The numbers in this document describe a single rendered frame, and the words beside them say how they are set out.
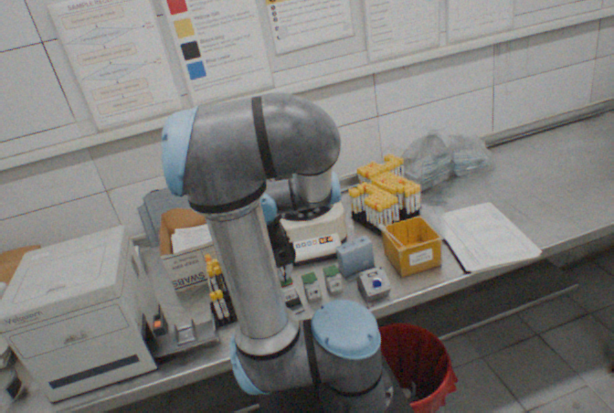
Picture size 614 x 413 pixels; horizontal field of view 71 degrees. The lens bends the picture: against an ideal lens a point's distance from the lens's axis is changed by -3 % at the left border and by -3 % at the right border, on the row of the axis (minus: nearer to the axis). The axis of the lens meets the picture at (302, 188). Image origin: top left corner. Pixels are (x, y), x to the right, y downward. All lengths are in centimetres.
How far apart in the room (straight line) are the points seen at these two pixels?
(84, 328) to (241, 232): 63
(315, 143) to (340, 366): 41
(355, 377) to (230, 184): 43
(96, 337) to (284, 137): 79
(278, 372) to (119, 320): 48
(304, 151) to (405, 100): 123
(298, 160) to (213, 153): 11
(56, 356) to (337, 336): 72
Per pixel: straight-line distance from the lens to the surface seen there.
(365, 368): 83
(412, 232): 142
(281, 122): 56
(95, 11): 151
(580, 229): 156
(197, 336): 125
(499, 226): 151
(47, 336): 121
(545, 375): 227
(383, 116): 176
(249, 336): 78
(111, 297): 112
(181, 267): 143
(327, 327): 80
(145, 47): 152
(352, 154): 176
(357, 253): 130
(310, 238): 143
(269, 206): 94
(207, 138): 57
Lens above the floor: 175
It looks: 28 degrees down
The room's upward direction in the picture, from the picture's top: 11 degrees counter-clockwise
